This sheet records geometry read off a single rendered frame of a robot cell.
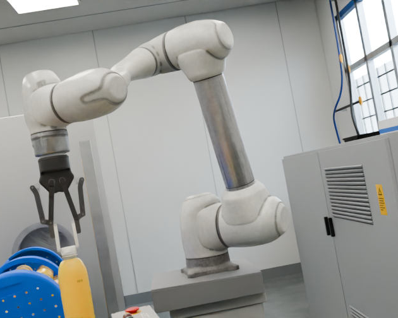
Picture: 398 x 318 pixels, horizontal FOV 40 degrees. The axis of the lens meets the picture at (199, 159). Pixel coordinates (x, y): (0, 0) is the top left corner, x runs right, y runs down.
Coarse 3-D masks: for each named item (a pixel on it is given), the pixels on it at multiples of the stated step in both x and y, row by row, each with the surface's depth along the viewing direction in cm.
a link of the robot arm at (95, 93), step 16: (144, 48) 173; (128, 64) 164; (144, 64) 169; (64, 80) 129; (80, 80) 125; (96, 80) 123; (112, 80) 124; (128, 80) 141; (64, 96) 126; (80, 96) 124; (96, 96) 123; (112, 96) 124; (64, 112) 128; (80, 112) 126; (96, 112) 126
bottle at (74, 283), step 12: (60, 264) 135; (72, 264) 133; (84, 264) 136; (60, 276) 133; (72, 276) 132; (84, 276) 134; (60, 288) 134; (72, 288) 132; (84, 288) 134; (72, 300) 132; (84, 300) 133; (72, 312) 132; (84, 312) 132
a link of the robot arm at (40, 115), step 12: (36, 72) 134; (48, 72) 135; (24, 84) 134; (36, 84) 133; (48, 84) 133; (24, 96) 134; (36, 96) 132; (48, 96) 130; (24, 108) 134; (36, 108) 132; (48, 108) 130; (36, 120) 132; (48, 120) 131; (60, 120) 131; (36, 132) 133
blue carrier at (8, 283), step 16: (16, 256) 230; (32, 256) 192; (48, 256) 233; (0, 272) 185; (16, 272) 149; (32, 272) 152; (0, 288) 147; (16, 288) 149; (32, 288) 149; (48, 288) 150; (0, 304) 147; (16, 304) 148; (32, 304) 149; (48, 304) 150
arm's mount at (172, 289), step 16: (176, 272) 204; (224, 272) 187; (240, 272) 181; (256, 272) 177; (160, 288) 174; (176, 288) 175; (192, 288) 175; (208, 288) 175; (224, 288) 176; (240, 288) 176; (256, 288) 176; (160, 304) 174; (176, 304) 175; (192, 304) 175
